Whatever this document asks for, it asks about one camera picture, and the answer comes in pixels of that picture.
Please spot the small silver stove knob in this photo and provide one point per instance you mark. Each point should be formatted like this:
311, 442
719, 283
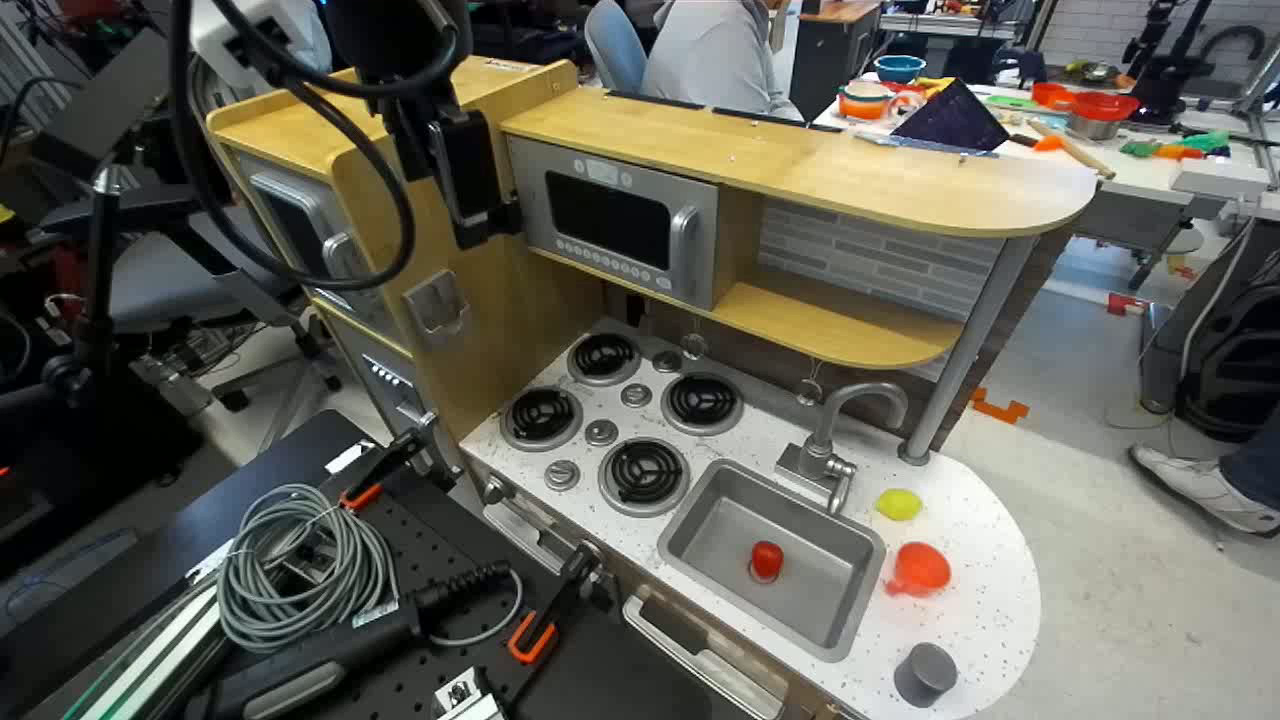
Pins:
670, 360
560, 473
637, 394
601, 428

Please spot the black toy stove burner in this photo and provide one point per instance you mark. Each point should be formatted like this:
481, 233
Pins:
700, 401
646, 473
605, 358
543, 412

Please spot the silver toy microwave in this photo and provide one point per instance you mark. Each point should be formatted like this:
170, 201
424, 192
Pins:
614, 220

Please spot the silver toy faucet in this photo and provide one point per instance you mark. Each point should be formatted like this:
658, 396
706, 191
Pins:
826, 446

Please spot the silver square plate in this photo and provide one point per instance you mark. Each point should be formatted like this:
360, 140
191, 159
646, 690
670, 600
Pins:
436, 304

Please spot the black rectangular device box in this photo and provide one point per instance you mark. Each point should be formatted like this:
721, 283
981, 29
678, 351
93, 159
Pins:
471, 180

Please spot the wooden toy kitchen unit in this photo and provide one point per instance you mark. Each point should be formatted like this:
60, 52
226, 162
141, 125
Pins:
803, 162

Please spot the black perforated mounting board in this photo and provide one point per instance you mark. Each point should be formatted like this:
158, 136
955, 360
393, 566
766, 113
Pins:
443, 540

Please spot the black orange clamp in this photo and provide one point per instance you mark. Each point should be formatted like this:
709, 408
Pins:
380, 473
546, 618

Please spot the small yellow toy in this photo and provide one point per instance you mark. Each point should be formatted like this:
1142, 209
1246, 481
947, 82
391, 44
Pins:
896, 505

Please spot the grey toy sink basin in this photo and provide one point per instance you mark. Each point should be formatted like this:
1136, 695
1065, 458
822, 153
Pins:
812, 606

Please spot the blue chair back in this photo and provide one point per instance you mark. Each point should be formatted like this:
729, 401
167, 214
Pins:
614, 40

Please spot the orange stacked bowls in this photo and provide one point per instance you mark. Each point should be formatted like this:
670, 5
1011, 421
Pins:
867, 103

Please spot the red round toy piece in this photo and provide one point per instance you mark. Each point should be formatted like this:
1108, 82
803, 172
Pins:
922, 569

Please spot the orange floor tape mark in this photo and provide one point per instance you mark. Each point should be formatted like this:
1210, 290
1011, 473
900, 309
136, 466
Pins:
999, 407

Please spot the silver toy appliance door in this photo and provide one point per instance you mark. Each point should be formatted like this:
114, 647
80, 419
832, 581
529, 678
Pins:
300, 220

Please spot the white printed label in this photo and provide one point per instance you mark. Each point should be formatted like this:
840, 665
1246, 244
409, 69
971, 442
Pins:
463, 698

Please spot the blue bowl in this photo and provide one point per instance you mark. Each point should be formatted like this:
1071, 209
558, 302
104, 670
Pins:
900, 67

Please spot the dark triangular block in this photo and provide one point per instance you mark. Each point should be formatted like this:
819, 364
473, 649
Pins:
955, 121

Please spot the dark grey bar tool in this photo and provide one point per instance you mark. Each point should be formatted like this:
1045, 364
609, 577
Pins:
326, 652

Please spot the wooden stick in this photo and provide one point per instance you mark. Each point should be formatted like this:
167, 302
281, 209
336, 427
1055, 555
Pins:
1071, 147

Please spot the red bowl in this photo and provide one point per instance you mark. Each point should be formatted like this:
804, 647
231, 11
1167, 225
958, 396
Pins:
1085, 106

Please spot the black tripod stand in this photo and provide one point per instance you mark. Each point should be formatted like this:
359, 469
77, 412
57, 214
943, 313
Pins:
97, 267

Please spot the white shoe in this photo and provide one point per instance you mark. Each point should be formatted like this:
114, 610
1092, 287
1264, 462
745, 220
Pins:
1205, 486

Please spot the black backpack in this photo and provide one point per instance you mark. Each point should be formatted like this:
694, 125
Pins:
1220, 347

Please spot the green white strip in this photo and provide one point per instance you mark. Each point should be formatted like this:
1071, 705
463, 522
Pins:
141, 662

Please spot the black equipment stand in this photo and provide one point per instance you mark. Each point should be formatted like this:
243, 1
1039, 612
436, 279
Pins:
1163, 63

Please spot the green toy pieces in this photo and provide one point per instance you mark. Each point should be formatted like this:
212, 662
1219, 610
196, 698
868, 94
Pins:
1205, 140

